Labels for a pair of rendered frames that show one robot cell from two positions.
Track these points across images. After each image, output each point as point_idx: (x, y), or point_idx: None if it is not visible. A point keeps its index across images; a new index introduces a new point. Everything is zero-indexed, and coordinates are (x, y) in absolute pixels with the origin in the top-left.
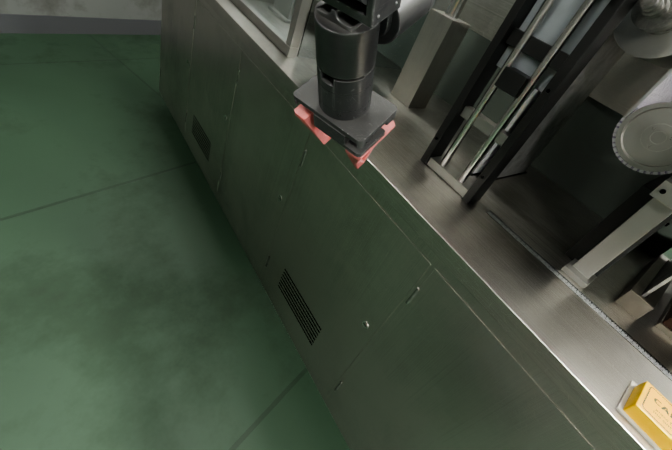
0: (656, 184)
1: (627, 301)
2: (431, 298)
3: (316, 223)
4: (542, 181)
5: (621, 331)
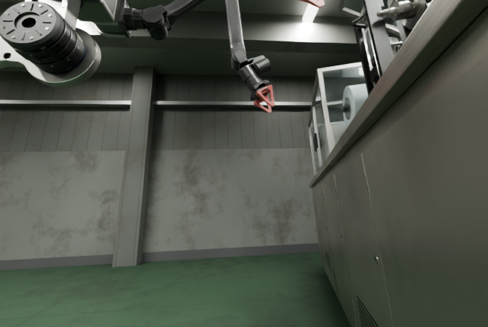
0: None
1: None
2: (369, 170)
3: (348, 222)
4: None
5: None
